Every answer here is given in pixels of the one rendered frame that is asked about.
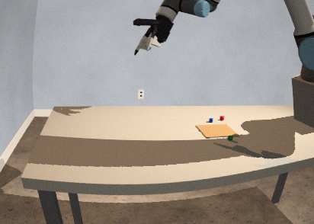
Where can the tan flat mat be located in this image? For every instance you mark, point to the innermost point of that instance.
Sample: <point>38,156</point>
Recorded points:
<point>217,130</point>

